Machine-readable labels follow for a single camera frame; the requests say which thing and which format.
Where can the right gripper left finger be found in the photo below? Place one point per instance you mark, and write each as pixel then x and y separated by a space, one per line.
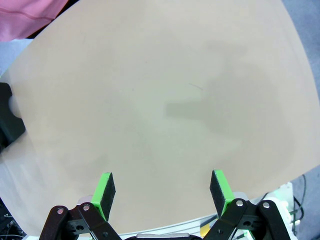
pixel 106 195

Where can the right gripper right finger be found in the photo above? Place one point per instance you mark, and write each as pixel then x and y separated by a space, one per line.
pixel 220 192

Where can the yellow emergency stop button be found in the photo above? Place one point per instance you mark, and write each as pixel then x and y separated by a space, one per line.
pixel 206 228

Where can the person in pink hoodie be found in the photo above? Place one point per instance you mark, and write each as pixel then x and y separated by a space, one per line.
pixel 22 17

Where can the grooved aluminium table frame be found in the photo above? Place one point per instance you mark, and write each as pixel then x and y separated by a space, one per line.
pixel 22 180

